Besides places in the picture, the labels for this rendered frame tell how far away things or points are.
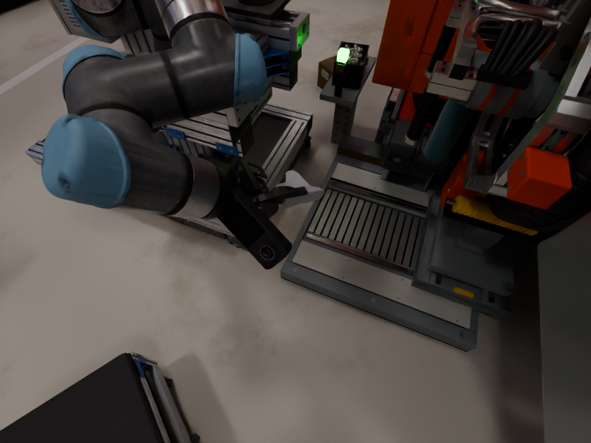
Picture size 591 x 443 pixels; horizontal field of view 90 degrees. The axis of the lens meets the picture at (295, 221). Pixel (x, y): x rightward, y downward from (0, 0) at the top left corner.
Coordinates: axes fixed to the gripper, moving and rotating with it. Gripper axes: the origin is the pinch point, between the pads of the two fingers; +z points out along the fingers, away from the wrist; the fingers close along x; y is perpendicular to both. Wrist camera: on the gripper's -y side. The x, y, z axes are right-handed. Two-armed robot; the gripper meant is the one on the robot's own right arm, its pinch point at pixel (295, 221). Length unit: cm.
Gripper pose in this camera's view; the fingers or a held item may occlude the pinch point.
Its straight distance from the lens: 53.2
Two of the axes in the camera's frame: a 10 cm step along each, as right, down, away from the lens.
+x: -7.1, 5.9, 3.9
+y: -4.5, -8.0, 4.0
